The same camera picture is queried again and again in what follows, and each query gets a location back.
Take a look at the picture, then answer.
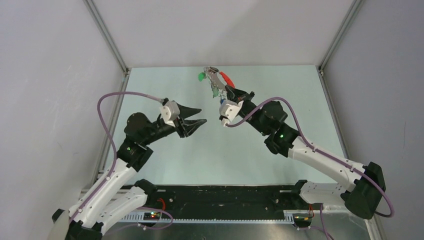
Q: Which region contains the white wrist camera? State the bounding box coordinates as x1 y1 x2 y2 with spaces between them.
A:
159 100 180 127
218 99 244 127

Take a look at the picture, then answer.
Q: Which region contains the slotted cable duct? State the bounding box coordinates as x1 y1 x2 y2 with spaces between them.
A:
118 212 294 224

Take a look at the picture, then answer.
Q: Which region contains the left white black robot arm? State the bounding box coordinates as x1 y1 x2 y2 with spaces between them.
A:
47 100 207 240

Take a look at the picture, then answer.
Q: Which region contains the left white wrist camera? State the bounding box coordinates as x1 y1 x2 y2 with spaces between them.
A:
159 100 180 127

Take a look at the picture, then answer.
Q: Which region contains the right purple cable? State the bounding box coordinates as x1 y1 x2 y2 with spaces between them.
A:
225 96 395 219

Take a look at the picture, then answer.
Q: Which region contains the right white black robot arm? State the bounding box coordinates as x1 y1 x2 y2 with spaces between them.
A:
219 85 388 220

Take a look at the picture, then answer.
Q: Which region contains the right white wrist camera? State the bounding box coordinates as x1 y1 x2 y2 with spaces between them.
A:
218 99 244 127

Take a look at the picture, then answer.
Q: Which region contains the aluminium frame post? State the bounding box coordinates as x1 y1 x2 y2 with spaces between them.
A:
317 0 365 77
83 0 129 76

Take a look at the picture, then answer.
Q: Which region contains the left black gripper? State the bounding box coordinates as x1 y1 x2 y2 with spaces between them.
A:
142 102 207 146

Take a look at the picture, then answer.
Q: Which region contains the left aluminium frame post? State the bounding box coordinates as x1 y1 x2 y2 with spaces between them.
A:
83 0 129 76

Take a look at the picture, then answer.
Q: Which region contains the right aluminium frame post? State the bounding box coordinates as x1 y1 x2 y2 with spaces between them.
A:
317 0 365 77

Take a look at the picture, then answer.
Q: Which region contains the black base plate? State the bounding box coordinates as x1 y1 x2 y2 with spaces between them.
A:
144 180 320 220

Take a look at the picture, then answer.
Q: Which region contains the red handled metal key holder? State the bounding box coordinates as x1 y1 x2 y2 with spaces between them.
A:
203 66 236 96

